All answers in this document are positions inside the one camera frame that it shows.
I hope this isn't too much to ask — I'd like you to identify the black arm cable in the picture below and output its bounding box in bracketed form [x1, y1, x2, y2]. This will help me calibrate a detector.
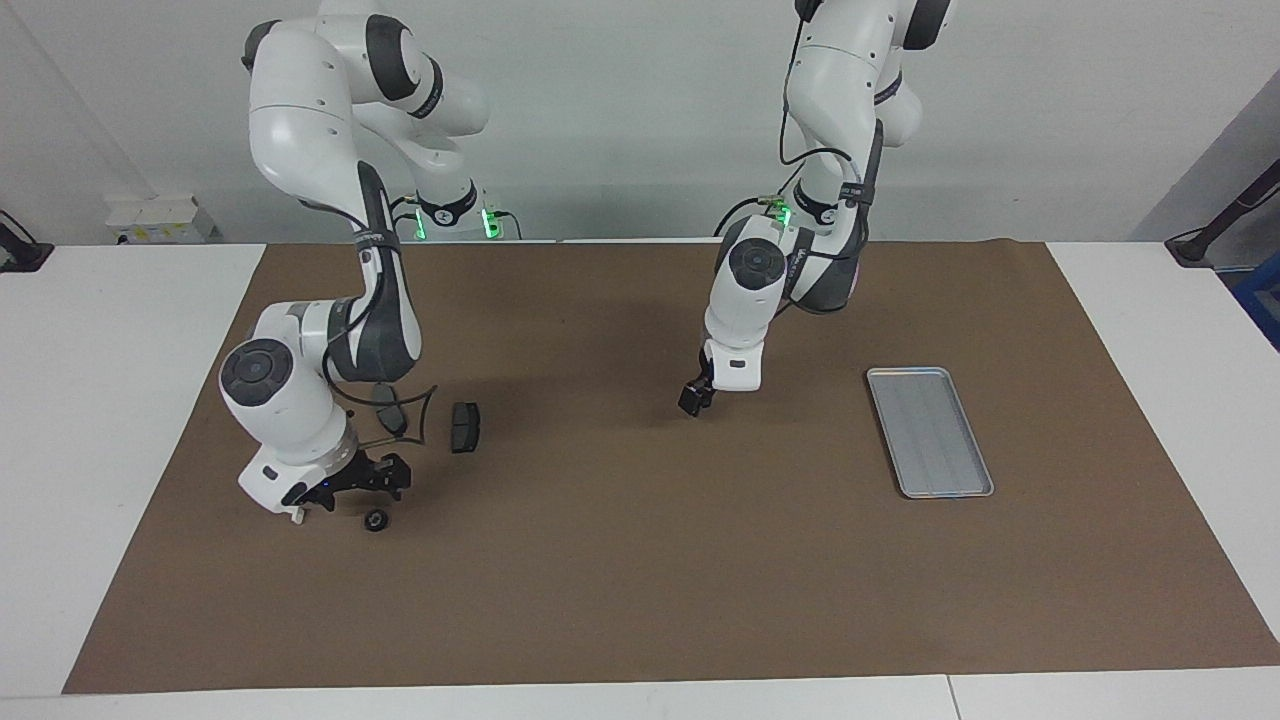
[300, 190, 441, 451]
[778, 15, 861, 216]

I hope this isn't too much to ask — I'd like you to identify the silver metal tray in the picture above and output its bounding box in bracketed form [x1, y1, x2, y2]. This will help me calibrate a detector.
[866, 366, 996, 500]

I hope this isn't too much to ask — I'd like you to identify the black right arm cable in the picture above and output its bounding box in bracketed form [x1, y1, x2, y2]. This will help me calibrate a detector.
[300, 190, 441, 451]

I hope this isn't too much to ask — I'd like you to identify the dark curved brake pad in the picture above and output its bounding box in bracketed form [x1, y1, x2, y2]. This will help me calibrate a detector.
[372, 385, 409, 440]

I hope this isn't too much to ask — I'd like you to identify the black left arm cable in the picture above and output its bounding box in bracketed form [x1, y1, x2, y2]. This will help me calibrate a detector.
[778, 15, 861, 216]

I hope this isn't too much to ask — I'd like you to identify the black left base cable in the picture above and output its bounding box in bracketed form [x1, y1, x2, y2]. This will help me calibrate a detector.
[713, 190, 791, 238]

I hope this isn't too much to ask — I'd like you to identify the black table clamp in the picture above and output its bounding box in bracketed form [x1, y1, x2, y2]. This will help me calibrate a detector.
[0, 210, 56, 273]

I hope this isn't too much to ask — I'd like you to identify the brown table mat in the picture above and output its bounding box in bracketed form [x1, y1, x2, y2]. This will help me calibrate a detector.
[62, 240, 1280, 696]

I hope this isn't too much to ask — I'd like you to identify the white power strip box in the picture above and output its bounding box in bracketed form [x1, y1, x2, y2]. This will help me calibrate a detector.
[105, 195, 216, 244]

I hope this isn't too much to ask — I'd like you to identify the blue crate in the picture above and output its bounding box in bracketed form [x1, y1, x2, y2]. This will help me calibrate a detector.
[1232, 265, 1280, 351]

